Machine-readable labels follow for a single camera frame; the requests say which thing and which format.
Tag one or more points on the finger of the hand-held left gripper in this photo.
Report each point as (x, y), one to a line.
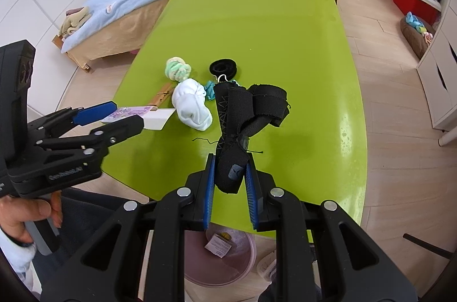
(121, 129)
(94, 112)

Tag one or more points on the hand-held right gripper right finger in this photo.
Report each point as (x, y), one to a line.
(251, 198)

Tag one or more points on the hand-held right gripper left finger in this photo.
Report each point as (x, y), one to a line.
(209, 196)

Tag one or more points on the purple printed carton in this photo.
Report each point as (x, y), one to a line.
(125, 113)

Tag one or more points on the wooden clothespin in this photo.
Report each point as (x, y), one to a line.
(162, 95)

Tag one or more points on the white cloth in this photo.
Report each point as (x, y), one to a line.
(191, 105)

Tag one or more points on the pink trash bin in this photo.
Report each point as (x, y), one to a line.
(228, 273)

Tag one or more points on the green and white scrunchie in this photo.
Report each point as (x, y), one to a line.
(176, 68)

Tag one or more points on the teal binder clip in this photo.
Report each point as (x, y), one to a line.
(210, 90)

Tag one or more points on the person's left forearm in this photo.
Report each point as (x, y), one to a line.
(14, 255)

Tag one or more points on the person's left hand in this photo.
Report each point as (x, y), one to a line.
(21, 212)

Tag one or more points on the small labelled box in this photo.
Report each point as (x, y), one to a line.
(218, 245)

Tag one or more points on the white slipper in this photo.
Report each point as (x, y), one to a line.
(266, 262)

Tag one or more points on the wooden bed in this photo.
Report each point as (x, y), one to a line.
(107, 45)

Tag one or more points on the person's left leg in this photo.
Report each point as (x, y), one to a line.
(89, 198)

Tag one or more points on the person's leg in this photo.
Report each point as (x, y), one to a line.
(269, 292)
(89, 198)

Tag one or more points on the beige folded cloth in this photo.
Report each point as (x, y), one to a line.
(73, 22)

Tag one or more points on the person's right leg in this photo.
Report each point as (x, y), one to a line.
(269, 292)

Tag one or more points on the black chair leg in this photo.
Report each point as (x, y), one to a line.
(428, 246)

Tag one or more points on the white pole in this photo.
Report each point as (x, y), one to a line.
(446, 138)

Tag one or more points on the white cabinet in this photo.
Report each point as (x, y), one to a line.
(439, 73)

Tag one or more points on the brown pet bed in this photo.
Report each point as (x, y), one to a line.
(414, 41)

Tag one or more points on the blue yarn toy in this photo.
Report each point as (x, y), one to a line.
(414, 22)

